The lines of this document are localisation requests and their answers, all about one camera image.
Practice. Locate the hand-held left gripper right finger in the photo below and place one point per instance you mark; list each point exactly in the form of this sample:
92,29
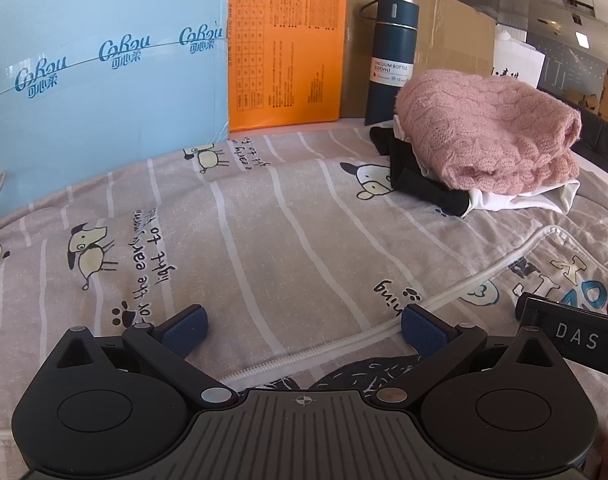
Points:
424,334

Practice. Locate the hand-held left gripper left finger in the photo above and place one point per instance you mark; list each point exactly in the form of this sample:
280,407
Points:
186,331

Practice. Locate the striped cartoon bed sheet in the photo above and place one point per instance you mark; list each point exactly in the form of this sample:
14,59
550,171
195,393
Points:
284,230

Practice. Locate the white folded garment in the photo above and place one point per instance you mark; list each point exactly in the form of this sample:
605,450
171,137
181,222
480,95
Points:
524,202

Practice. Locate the black folded garment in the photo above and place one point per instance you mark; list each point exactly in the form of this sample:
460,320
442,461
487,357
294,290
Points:
414,180

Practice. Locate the black sofa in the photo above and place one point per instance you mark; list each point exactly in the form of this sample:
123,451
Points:
601,132

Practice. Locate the pink knitted sweater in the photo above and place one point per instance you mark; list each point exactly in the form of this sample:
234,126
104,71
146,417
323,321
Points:
489,130

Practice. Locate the light blue cardboard box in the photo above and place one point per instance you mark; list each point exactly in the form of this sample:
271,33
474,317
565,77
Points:
108,110

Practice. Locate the stack of cardboard boxes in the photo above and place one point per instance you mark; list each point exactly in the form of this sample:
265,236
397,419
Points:
596,92

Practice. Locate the dark blue vacuum bottle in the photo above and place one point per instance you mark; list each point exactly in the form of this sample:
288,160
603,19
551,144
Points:
389,50

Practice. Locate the white printed bag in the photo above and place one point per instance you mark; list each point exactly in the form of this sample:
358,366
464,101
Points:
516,60

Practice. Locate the brown cardboard box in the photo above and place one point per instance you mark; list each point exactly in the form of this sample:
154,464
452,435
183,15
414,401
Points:
449,40

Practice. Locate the ceiling light panel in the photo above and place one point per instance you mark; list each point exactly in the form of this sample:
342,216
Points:
583,40

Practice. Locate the orange cardboard box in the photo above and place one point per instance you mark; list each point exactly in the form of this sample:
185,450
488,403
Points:
289,45

